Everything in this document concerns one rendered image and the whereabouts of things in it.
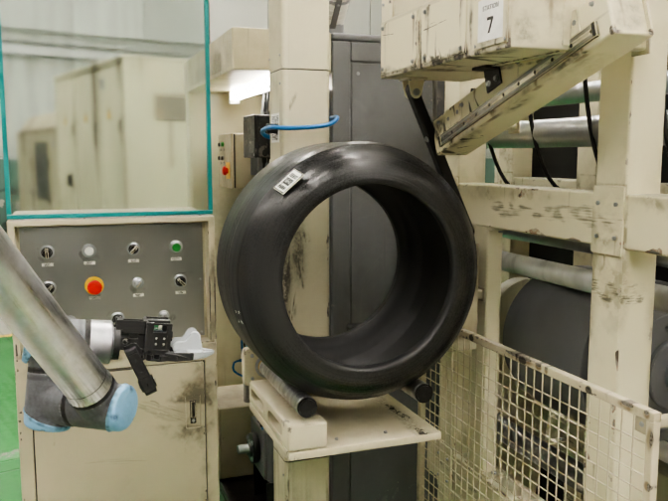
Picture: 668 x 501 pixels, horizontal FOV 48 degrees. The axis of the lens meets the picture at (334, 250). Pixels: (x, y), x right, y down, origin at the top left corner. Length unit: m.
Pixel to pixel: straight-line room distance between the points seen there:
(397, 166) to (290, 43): 0.50
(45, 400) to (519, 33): 1.14
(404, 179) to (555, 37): 0.41
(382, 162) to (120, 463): 1.20
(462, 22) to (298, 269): 0.75
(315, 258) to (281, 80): 0.47
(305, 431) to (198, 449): 0.72
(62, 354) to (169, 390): 0.90
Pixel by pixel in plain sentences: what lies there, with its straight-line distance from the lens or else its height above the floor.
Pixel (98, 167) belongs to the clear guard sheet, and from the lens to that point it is 2.15.
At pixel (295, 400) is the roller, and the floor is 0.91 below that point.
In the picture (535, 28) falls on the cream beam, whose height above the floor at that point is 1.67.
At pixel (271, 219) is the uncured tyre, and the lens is 1.51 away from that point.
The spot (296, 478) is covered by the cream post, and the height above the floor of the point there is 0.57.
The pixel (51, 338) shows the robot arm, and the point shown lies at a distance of 1.34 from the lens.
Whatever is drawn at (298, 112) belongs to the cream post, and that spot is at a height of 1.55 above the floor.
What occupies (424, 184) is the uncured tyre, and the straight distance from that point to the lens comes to 1.62.
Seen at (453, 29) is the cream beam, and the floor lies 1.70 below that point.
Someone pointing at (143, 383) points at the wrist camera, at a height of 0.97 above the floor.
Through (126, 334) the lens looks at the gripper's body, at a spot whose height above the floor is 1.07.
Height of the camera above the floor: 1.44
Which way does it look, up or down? 7 degrees down
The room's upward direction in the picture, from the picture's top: straight up
